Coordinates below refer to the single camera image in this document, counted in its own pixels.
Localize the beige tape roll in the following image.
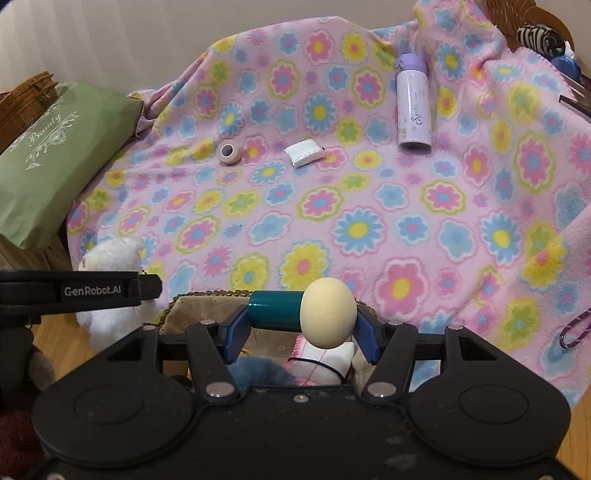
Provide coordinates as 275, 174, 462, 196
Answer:
217, 140, 245, 164

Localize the black hair tie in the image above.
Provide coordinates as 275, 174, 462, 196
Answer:
287, 354, 346, 383

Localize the white packet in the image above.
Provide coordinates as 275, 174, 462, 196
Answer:
284, 140, 324, 168

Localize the brown wicker basket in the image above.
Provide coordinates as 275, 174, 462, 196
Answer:
0, 71, 58, 153

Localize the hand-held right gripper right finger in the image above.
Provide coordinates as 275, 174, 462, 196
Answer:
355, 305, 504, 400

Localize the blue plastic thing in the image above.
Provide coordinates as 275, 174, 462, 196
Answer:
551, 54, 581, 79

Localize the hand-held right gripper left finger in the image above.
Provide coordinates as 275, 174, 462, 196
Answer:
95, 307, 253, 400

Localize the pink floral fleece blanket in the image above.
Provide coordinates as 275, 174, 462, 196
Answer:
67, 0, 591, 411

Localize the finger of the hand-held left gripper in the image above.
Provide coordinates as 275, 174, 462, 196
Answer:
139, 273, 163, 302

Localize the teal shaker with cream head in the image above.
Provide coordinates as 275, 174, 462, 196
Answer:
247, 278, 358, 349

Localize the brown wicker chair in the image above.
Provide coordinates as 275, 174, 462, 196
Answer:
480, 0, 578, 51

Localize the purple cord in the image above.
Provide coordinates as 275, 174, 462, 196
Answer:
558, 307, 591, 349

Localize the green embroidered pillow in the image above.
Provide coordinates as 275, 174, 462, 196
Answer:
0, 80, 144, 250

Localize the zebra print cloth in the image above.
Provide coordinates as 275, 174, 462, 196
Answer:
516, 24, 568, 58

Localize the blue fluffy toy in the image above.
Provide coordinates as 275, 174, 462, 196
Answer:
228, 357, 296, 387

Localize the white plush toy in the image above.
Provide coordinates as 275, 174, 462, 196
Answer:
76, 236, 160, 352

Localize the purple and white bottle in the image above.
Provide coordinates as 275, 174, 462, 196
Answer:
396, 53, 432, 152

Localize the woven basket with beige liner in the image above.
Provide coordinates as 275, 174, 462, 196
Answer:
157, 290, 384, 393

